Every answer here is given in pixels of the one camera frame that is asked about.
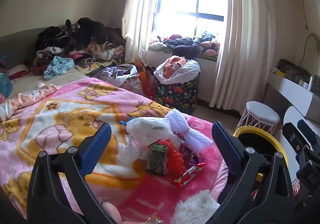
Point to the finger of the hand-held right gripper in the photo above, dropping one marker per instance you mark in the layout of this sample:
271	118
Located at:
297	129

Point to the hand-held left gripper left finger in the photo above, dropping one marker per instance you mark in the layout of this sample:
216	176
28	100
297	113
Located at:
96	149

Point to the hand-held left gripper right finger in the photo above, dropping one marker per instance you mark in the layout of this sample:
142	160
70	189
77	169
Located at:
225	144

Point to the white plastic bag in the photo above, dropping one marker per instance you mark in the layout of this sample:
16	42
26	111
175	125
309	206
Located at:
197	139
142	129

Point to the yellow rimmed trash bin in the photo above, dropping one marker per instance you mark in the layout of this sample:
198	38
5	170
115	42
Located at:
250	129

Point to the purple snack packet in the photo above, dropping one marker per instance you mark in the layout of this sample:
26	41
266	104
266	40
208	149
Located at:
190	157

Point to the person's left hand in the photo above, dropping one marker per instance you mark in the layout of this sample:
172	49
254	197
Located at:
112	211

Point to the white chair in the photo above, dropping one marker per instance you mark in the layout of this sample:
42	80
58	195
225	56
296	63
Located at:
293	114

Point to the blue crumpled wrapper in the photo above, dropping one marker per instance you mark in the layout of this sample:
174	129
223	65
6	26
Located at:
123	122

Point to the white round stool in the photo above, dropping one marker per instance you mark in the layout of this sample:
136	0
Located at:
262	114

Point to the white desk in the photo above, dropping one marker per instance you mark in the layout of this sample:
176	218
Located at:
287	86

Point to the white bottle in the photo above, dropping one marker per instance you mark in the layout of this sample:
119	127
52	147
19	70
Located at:
311	83

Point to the red candy wrapper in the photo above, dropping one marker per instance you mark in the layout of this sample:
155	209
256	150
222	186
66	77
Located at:
188	175

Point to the pink printed blanket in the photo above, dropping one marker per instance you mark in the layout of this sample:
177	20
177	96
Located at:
62	114

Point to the crumpled white plastic bag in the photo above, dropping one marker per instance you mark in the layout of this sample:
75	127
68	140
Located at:
142	129

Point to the red plastic packaging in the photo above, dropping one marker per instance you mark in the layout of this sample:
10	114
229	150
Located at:
173	160

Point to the dark bag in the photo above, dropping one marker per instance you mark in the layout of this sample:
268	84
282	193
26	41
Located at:
292	68

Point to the green snack packet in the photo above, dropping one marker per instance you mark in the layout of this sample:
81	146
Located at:
157	159

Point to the dinosaur print laundry basket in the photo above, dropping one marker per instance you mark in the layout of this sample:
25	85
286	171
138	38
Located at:
175	96

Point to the white fluffy garment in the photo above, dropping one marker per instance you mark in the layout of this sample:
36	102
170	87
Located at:
197	209

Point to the floral fabric bag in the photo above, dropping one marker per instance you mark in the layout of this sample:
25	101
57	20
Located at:
132	85

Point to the lilac cloth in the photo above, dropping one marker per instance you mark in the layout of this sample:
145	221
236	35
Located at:
110	72

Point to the white bag of clothes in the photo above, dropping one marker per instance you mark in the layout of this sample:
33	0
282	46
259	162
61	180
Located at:
190	67

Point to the orange bag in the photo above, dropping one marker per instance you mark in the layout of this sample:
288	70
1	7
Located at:
143	78

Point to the light blue cloth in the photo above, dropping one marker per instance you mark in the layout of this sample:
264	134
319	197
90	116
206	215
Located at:
60	65

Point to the cream curtain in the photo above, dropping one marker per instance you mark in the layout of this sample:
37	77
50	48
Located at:
142	13
245	38

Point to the windowsill clothes pile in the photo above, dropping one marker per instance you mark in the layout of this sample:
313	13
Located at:
182	43

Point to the red and white cloth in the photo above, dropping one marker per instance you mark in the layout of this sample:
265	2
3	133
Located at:
17	71

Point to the teal floral cloth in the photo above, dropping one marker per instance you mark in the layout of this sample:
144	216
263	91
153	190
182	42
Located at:
5	86

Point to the dark clothes pile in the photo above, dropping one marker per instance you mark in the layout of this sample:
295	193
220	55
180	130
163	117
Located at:
82	31

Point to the grey bed headboard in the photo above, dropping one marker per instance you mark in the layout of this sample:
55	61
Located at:
17	46

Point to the black framed window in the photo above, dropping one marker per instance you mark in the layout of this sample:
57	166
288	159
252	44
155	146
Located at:
198	1

